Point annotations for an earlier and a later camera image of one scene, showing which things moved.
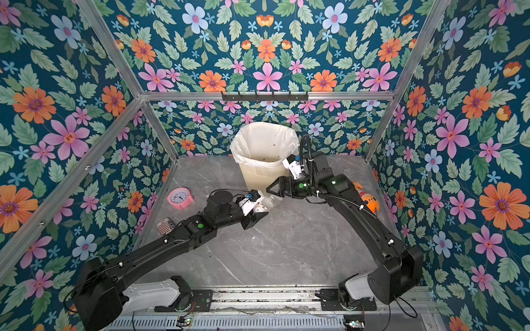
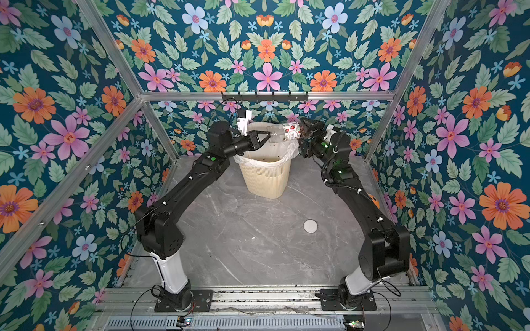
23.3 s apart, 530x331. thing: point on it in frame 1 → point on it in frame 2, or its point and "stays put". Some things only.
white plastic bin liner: x=264 y=144 stays put
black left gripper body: x=247 y=222 → x=250 y=147
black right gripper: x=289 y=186 → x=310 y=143
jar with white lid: x=268 y=201 → x=277 y=133
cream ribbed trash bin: x=260 y=178 stays put
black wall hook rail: x=272 y=97 stays put
